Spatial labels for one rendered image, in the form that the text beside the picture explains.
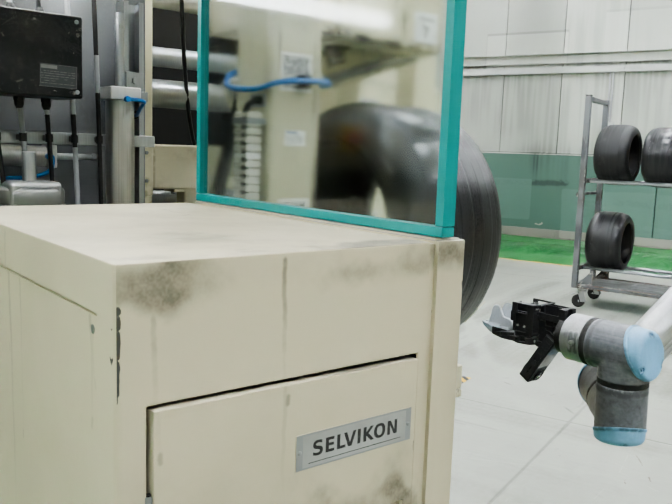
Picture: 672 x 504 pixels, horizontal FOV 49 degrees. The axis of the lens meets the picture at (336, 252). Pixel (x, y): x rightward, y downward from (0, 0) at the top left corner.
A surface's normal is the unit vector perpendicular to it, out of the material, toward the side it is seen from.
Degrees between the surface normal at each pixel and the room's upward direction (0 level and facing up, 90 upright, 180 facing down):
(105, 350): 90
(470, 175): 63
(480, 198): 72
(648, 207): 90
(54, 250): 90
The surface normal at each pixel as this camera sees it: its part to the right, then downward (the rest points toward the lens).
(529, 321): -0.78, 0.07
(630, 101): -0.54, 0.10
